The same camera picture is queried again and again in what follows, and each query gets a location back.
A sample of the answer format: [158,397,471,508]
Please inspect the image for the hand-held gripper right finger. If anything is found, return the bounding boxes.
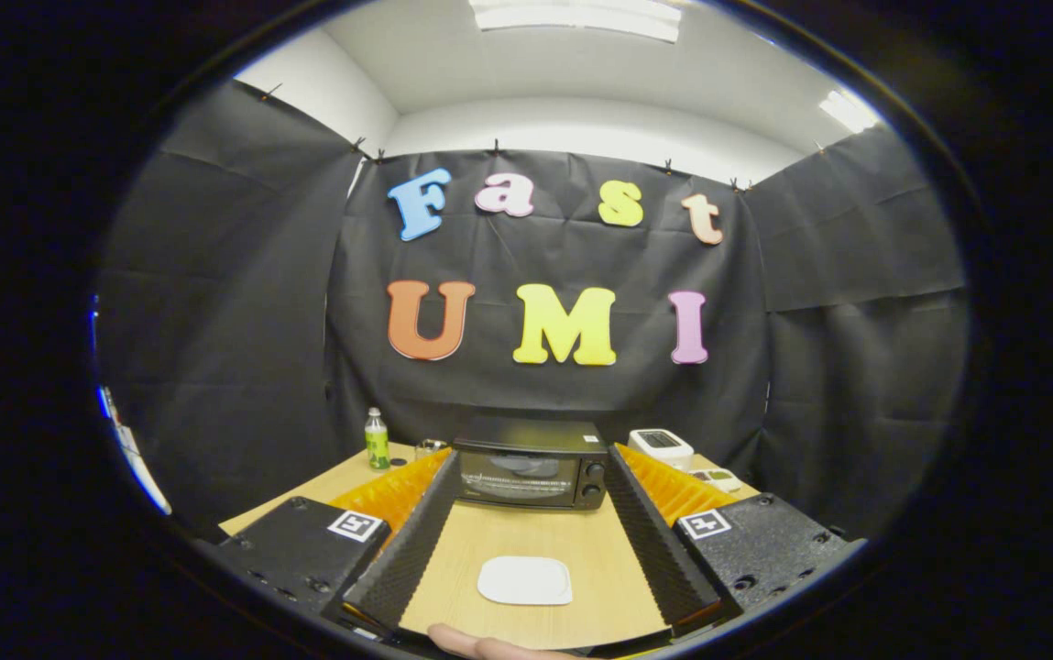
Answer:
[604,444,866,638]

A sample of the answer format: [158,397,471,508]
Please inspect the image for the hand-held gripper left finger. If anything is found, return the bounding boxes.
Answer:
[210,447,463,638]

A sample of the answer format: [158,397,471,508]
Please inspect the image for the black toaster oven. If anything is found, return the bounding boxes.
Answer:
[452,417,609,512]

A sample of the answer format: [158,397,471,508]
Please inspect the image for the white pop-up toaster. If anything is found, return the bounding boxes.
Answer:
[628,428,695,470]

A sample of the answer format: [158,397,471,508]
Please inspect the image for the white divided snack dish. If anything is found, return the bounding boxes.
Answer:
[689,467,743,494]

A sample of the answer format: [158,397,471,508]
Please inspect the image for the green label drink bottle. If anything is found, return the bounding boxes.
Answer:
[364,407,391,471]

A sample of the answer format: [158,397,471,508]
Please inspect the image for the white square plate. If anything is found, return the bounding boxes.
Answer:
[477,555,574,607]

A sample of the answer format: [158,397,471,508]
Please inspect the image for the black backdrop cloth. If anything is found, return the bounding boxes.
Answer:
[95,81,971,542]

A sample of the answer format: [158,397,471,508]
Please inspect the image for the ceiling light panel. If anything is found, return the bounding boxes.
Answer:
[469,0,683,44]
[817,89,883,135]

